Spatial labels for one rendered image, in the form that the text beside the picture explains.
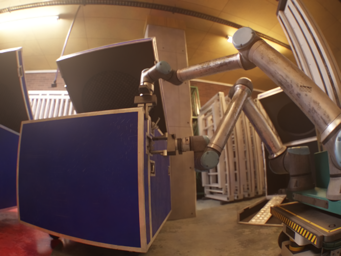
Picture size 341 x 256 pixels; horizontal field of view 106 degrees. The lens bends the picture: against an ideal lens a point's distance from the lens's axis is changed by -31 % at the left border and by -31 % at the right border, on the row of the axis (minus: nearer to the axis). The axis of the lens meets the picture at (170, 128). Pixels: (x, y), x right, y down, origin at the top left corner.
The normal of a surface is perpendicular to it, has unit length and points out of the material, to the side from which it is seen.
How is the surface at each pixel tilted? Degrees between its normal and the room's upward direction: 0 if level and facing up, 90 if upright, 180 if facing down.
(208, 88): 90
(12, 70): 138
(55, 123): 90
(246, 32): 84
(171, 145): 65
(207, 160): 94
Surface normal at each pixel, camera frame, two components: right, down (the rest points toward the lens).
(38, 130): -0.12, -0.25
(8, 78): 0.16, 0.56
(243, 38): -0.73, -0.25
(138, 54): -0.05, 0.61
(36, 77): 0.26, -0.25
